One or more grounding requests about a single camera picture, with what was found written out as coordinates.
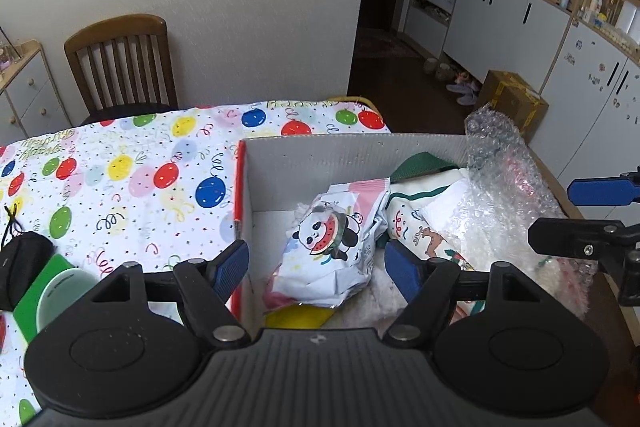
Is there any cardboard box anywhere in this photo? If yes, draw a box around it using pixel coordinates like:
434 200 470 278
227 133 596 348
475 70 549 142

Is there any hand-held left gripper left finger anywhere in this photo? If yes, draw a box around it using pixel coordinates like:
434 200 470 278
89 239 252 351

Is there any balloon printed tablecloth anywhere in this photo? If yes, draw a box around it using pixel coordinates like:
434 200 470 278
0 99 391 427

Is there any green card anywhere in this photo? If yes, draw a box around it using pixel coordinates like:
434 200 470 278
12 253 76 339

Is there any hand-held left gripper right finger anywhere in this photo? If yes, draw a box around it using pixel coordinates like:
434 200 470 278
382 239 544 350

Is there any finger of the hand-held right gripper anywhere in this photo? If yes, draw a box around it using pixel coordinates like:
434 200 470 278
527 217 640 308
567 173 640 208

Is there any green white printed sock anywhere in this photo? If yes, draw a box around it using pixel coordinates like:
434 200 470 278
385 151 501 323

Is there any clear bubble wrap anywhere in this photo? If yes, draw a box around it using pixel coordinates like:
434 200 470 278
465 104 593 323

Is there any black pouch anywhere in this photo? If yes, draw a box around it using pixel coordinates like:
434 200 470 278
0 204 56 313

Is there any white mug green inside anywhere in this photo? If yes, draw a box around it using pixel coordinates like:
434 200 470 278
36 268 103 344

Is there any white cabinet unit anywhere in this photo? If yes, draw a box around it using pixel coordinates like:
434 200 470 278
402 0 640 228

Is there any panda printed bag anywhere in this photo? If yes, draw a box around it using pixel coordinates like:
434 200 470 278
265 177 392 310

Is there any wooden chair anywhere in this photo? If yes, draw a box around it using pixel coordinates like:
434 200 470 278
64 14 180 126

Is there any white drawer cabinet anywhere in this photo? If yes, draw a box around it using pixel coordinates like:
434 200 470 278
0 39 71 145

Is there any yellow sponge block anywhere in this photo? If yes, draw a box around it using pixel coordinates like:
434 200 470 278
264 307 336 329

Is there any dark patterned rug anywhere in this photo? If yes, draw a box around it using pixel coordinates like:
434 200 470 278
352 27 421 60

